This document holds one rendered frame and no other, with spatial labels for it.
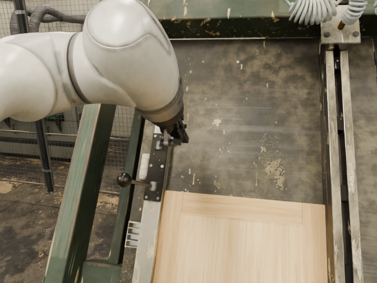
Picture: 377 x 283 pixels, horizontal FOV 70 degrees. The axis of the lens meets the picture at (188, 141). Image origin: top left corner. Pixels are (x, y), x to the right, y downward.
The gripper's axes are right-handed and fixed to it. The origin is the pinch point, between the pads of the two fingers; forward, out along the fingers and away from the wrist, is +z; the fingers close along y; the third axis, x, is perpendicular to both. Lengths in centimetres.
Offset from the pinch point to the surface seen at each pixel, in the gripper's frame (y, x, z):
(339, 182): -7.3, -39.6, 8.2
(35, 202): -17, 230, 248
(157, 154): -2.6, 8.7, 10.5
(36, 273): -75, 145, 163
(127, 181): -12.6, 12.3, 0.2
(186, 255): -29.1, -2.4, 13.8
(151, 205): -17.2, 8.7, 11.4
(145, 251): -29.3, 8.6, 11.4
